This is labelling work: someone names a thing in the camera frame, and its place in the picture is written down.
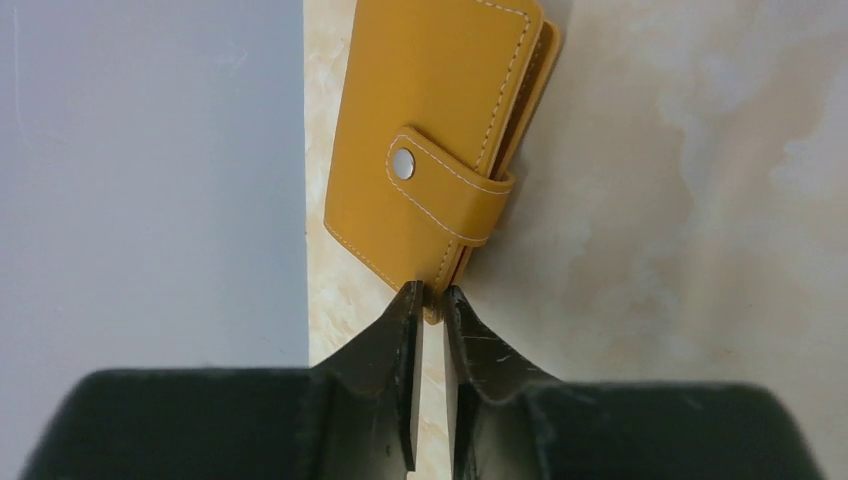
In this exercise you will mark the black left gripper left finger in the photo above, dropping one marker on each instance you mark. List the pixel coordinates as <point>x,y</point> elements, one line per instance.
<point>371,426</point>

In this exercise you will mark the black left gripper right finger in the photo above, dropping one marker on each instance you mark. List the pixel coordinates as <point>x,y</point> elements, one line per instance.
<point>493,435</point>

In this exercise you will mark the yellow leather card holder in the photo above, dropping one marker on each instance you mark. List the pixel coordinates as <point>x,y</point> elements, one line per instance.
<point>437,96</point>

